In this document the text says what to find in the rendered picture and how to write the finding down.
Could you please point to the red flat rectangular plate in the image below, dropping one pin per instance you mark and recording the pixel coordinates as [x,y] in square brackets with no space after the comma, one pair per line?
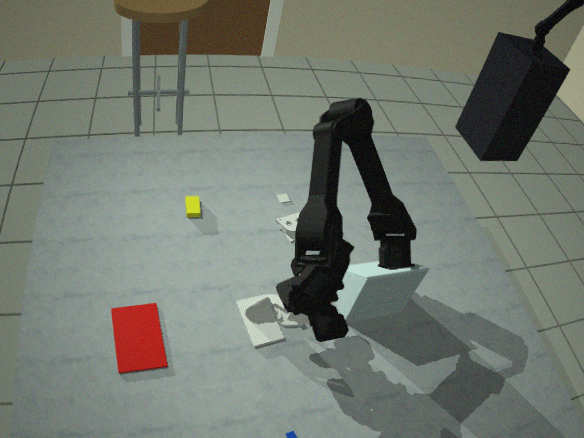
[138,338]

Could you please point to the small yellow block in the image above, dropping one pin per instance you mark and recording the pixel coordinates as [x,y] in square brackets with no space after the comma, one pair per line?
[192,204]

